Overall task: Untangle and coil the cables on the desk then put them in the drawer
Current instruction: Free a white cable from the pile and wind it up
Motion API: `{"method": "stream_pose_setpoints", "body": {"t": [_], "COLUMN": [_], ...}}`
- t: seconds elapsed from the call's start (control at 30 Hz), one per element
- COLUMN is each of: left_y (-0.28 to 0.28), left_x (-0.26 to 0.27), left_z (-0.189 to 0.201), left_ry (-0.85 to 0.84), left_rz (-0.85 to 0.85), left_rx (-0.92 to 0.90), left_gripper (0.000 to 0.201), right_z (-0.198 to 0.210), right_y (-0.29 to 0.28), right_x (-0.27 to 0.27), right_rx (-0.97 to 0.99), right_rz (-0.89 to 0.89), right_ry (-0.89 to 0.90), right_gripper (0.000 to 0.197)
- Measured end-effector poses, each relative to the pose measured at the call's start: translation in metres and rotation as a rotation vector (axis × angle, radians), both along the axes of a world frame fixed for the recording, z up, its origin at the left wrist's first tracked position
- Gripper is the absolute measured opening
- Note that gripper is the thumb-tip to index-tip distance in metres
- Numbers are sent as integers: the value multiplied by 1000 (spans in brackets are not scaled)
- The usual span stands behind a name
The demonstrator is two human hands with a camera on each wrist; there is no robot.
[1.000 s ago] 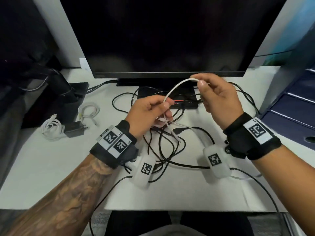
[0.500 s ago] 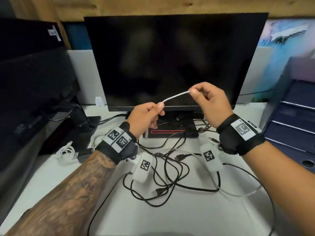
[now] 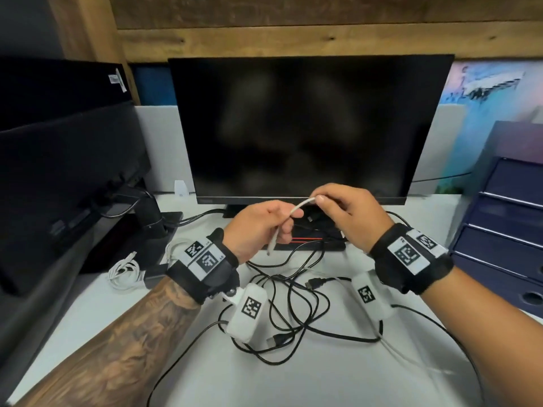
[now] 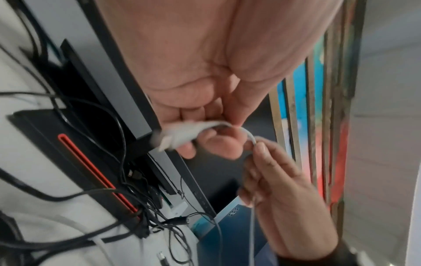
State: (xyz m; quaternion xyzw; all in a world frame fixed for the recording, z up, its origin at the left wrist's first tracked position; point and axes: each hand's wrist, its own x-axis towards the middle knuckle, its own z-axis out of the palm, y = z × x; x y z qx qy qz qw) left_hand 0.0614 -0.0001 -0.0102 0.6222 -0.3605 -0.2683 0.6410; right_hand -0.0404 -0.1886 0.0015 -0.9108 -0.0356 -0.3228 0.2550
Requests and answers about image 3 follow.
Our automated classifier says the black computer monitor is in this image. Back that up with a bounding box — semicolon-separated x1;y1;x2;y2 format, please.
168;54;455;206

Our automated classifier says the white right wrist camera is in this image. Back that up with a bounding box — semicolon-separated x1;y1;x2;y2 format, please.
351;271;395;323

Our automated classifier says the person's right hand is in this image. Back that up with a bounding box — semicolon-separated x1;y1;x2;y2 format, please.
310;183;398;255

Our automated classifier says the small black cable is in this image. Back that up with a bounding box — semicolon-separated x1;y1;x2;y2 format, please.
288;275;385;345

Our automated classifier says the black left wrist strap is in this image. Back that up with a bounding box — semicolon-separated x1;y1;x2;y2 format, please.
165;228;239;305

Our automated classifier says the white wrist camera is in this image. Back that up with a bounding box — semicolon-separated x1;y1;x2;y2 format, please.
225;283;268;340
351;271;395;323

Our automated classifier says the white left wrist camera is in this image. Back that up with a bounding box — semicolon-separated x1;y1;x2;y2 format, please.
225;283;268;340

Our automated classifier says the black panel with white sticker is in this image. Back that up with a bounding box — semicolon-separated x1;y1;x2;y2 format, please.
0;57;132;132

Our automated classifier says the black monitor link cable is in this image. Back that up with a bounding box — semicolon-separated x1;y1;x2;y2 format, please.
176;207;230;227

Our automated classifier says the navy blue drawer unit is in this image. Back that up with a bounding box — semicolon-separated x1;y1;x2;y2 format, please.
449;120;543;318

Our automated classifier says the person's left forearm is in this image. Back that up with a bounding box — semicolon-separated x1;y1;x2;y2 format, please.
12;277;200;407

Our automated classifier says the person's left hand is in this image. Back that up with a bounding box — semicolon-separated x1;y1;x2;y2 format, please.
222;200;305;266

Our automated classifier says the person's right forearm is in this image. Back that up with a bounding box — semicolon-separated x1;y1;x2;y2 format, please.
420;266;543;407

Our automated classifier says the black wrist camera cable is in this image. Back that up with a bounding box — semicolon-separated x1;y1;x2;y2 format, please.
146;319;232;407
390;304;484;407

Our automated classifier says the black right wrist strap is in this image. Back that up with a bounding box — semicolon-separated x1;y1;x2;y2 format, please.
368;223;455;296

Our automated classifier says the thin white green-tipped cable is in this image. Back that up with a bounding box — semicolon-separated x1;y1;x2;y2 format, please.
164;238;194;267

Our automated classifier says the black wrist strap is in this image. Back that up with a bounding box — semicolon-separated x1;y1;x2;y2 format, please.
368;223;455;296
165;228;239;305

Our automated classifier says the black monitor power cable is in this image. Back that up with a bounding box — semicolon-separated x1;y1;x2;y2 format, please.
100;188;153;219

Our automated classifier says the black charger plug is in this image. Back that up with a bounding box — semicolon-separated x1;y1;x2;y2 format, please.
144;265;169;289

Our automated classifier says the black monitor arm base plate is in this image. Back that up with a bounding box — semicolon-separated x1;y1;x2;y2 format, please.
80;211;184;274

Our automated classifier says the white partition panel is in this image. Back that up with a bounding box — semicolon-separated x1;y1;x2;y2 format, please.
135;105;197;194
411;104;469;196

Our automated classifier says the white cable with black charger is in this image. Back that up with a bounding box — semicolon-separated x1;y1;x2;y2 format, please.
108;252;141;291

